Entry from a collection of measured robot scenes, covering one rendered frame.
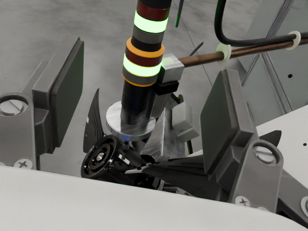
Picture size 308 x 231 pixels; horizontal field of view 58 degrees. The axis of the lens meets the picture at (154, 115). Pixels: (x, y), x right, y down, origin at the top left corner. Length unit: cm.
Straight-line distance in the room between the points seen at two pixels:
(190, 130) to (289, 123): 28
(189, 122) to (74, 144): 148
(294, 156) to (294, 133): 7
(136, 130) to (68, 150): 183
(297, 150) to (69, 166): 166
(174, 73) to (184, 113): 52
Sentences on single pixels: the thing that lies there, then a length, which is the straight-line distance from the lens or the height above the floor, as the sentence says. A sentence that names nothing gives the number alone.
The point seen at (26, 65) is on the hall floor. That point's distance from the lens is 298.
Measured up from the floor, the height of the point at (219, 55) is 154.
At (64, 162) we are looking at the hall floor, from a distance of 212.
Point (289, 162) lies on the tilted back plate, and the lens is 70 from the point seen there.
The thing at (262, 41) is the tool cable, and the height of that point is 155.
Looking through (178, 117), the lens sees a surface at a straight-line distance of 86.
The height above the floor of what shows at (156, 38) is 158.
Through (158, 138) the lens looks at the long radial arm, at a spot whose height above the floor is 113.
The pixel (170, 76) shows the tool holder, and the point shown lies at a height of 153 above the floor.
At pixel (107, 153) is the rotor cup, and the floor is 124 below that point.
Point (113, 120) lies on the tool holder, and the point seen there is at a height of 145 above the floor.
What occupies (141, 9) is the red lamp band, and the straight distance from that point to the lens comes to 29.
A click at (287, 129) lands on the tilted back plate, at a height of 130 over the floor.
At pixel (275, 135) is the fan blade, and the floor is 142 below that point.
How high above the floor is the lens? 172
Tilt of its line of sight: 43 degrees down
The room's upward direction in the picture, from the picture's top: 15 degrees clockwise
